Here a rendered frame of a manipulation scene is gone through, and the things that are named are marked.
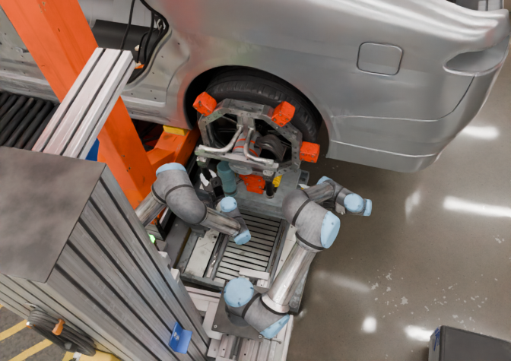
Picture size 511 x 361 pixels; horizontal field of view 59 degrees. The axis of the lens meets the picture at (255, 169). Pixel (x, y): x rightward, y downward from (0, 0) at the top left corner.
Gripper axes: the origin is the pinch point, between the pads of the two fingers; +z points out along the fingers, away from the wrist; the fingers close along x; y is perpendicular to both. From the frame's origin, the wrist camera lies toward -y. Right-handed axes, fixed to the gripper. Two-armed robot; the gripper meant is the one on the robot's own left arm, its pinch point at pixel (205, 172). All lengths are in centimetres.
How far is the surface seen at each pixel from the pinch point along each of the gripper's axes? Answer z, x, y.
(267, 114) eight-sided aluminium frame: -5.1, 34.8, -28.9
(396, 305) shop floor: -87, 71, 83
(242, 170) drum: -8.3, 16.8, 0.3
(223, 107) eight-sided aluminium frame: 9.8, 19.2, -28.8
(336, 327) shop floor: -81, 33, 83
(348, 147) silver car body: -26, 69, -4
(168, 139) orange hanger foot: 43.6, -7.3, 15.0
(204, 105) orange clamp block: 17.3, 12.2, -27.5
